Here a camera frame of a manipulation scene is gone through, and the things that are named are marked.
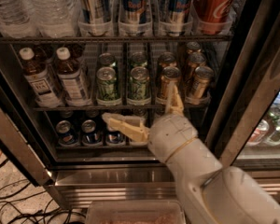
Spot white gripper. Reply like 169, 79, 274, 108
102, 83, 198, 162

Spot orange can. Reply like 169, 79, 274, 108
182, 52, 206, 84
180, 41, 202, 63
187, 66, 214, 99
157, 66, 181, 100
156, 51, 177, 78

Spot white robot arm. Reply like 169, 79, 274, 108
103, 84, 280, 224

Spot white diet can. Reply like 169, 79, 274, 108
133, 108, 147, 118

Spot front right green can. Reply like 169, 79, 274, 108
129, 66, 149, 101

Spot green can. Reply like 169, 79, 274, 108
129, 52, 147, 69
98, 52, 118, 71
129, 66, 149, 101
96, 67, 119, 101

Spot right blue pepsi can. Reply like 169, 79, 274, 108
106, 126, 124, 145

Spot blue pepsi can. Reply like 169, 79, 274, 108
56, 120, 78, 147
106, 126, 124, 145
81, 119, 102, 147

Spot front left green can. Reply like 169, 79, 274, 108
96, 67, 119, 101

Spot rear right green can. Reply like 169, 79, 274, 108
129, 52, 147, 69

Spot middle blue pepsi can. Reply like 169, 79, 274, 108
81, 119, 102, 147

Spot rear left green can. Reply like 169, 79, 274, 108
98, 52, 118, 71

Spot left blue pepsi can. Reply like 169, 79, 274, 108
56, 120, 78, 147

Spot fridge glass door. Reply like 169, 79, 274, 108
205, 0, 280, 171

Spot stainless steel fridge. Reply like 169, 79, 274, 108
0, 0, 280, 210

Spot left silver energy can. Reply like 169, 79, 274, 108
79, 0, 111, 36

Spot middle blue energy can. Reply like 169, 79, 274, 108
121, 0, 147, 36

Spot blue energy can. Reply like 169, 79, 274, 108
121, 0, 147, 36
159, 0, 191, 36

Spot right blue energy can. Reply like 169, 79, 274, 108
159, 0, 191, 36

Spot red cola can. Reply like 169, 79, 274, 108
193, 0, 233, 35

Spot right tea bottle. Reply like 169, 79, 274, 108
56, 47, 91, 106

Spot tea bottle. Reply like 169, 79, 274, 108
56, 47, 91, 106
20, 48, 63, 108

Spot left clear plastic bin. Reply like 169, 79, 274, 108
85, 200, 186, 224

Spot left tea bottle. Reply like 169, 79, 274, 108
20, 48, 63, 108

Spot right water bottle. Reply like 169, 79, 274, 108
31, 0, 75, 38

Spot water bottle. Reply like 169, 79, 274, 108
31, 0, 75, 38
0, 0, 38, 38

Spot left water bottle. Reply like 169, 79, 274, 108
0, 0, 38, 38

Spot black floor cables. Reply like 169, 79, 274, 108
0, 157, 87, 224

